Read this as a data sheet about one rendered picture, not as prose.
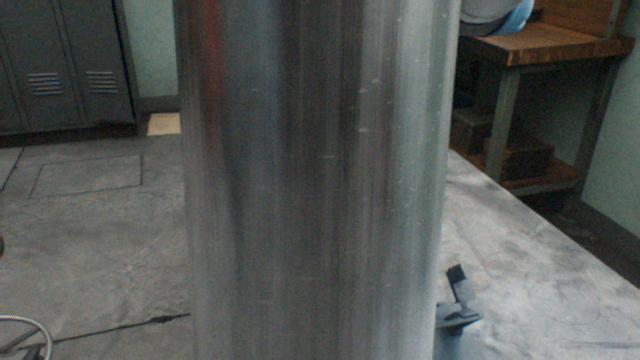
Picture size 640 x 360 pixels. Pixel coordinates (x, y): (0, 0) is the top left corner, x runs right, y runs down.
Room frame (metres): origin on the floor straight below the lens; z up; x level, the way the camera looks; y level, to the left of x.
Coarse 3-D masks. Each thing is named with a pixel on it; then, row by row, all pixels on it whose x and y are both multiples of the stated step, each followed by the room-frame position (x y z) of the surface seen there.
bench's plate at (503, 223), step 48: (480, 192) 0.90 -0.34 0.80; (480, 240) 0.73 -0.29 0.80; (528, 240) 0.73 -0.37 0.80; (480, 288) 0.60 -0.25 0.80; (528, 288) 0.60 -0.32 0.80; (576, 288) 0.61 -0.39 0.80; (624, 288) 0.61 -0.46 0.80; (480, 336) 0.51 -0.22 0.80; (528, 336) 0.51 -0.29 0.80; (576, 336) 0.51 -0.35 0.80; (624, 336) 0.51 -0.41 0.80
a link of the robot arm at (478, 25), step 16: (464, 0) 0.44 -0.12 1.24; (480, 0) 0.42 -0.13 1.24; (496, 0) 0.41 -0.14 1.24; (512, 0) 0.40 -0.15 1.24; (528, 0) 0.50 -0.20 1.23; (464, 16) 0.47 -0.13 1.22; (480, 16) 0.45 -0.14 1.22; (496, 16) 0.45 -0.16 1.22; (512, 16) 0.50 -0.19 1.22; (528, 16) 0.51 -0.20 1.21; (464, 32) 0.51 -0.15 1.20; (480, 32) 0.52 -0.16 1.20; (496, 32) 0.51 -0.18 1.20; (512, 32) 0.52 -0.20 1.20
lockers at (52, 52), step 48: (0, 0) 2.93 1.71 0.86; (48, 0) 2.99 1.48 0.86; (96, 0) 3.00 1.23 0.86; (0, 48) 2.91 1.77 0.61; (48, 48) 2.97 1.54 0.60; (96, 48) 3.00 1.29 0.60; (0, 96) 2.88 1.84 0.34; (48, 96) 2.95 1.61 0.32; (96, 96) 3.00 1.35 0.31; (0, 144) 2.90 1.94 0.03
